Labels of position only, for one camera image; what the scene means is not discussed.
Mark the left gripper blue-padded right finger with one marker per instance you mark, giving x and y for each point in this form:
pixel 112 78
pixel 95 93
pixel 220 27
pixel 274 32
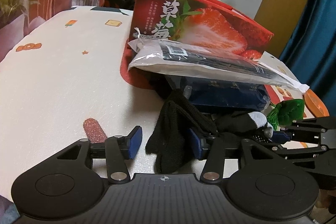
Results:
pixel 211 149

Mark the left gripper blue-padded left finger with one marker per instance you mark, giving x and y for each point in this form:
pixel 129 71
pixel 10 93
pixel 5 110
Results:
pixel 118 149

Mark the black knit cloth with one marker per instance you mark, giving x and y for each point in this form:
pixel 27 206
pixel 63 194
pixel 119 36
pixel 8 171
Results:
pixel 171 139

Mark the black and white glove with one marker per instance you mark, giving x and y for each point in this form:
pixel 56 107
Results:
pixel 246 124

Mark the dark blue packaged textile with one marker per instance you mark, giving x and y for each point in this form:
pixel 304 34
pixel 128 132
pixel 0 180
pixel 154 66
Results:
pixel 206 93

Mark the orange plate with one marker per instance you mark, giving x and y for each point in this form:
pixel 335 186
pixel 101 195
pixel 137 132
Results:
pixel 315 105

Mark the white patterned tablecloth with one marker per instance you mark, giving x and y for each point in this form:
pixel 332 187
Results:
pixel 62 83

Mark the plastic bag with black garment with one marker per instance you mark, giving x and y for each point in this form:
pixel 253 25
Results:
pixel 177 59

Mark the teal curtain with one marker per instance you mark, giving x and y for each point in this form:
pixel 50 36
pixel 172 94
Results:
pixel 310 51

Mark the red strawberry cardboard box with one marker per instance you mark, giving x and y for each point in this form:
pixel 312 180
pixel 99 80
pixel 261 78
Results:
pixel 205 23

